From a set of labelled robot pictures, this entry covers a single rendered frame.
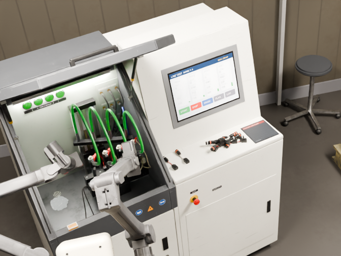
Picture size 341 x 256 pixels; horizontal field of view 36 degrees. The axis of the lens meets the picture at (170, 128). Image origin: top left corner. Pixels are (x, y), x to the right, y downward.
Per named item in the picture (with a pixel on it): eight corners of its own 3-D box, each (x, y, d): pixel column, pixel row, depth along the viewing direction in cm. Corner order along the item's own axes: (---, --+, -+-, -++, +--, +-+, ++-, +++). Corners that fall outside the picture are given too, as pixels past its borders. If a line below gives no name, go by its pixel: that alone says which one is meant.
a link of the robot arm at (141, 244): (133, 253, 211) (146, 250, 211) (128, 228, 214) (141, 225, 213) (139, 253, 220) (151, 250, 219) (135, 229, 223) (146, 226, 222)
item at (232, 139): (213, 156, 290) (213, 149, 287) (203, 146, 298) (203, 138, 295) (248, 141, 298) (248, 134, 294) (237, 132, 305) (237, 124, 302)
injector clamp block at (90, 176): (95, 206, 289) (90, 186, 280) (88, 195, 296) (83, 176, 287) (150, 183, 300) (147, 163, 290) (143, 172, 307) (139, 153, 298)
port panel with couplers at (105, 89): (106, 132, 304) (97, 87, 285) (104, 129, 307) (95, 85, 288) (127, 124, 308) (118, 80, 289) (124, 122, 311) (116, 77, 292)
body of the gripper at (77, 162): (56, 161, 234) (52, 160, 227) (77, 151, 235) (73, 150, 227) (62, 174, 233) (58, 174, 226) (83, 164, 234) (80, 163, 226)
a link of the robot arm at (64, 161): (62, 171, 220) (72, 162, 221) (52, 158, 221) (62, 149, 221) (66, 171, 227) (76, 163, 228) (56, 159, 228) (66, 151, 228)
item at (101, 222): (63, 258, 268) (57, 237, 258) (61, 252, 271) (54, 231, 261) (171, 210, 288) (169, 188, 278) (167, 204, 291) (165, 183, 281)
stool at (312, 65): (348, 131, 449) (357, 76, 415) (289, 139, 447) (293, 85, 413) (328, 98, 488) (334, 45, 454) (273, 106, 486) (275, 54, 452)
